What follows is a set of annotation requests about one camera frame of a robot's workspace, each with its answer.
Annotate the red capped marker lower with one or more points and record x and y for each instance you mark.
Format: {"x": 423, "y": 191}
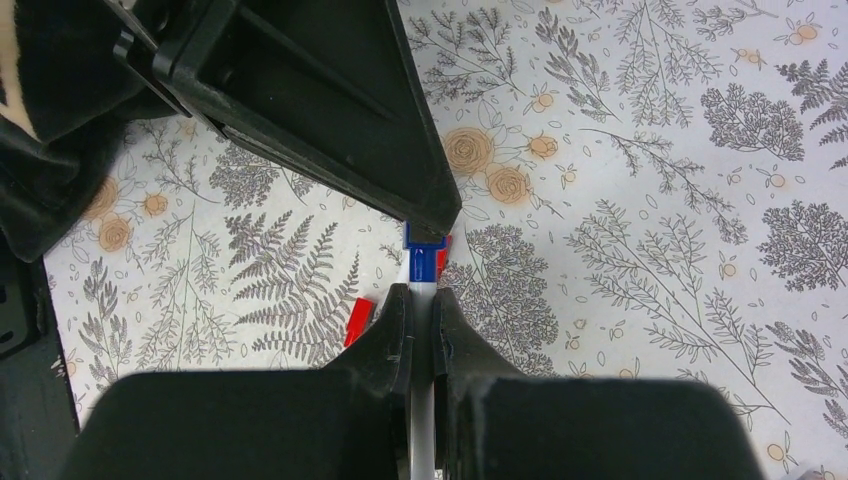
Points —
{"x": 359, "y": 319}

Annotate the blue capped marker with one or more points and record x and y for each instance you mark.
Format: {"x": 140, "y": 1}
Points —
{"x": 422, "y": 422}

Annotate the red capped marker upper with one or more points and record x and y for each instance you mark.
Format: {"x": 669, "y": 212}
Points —
{"x": 442, "y": 258}

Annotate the red capped marker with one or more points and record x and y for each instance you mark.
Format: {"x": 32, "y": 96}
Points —
{"x": 359, "y": 319}
{"x": 442, "y": 258}

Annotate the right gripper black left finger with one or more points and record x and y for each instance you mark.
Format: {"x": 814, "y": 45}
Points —
{"x": 346, "y": 420}

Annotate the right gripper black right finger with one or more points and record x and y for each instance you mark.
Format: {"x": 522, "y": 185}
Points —
{"x": 495, "y": 422}

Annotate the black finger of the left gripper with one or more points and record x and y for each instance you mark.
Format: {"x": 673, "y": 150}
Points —
{"x": 327, "y": 89}

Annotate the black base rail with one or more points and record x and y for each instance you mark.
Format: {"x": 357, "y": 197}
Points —
{"x": 38, "y": 417}

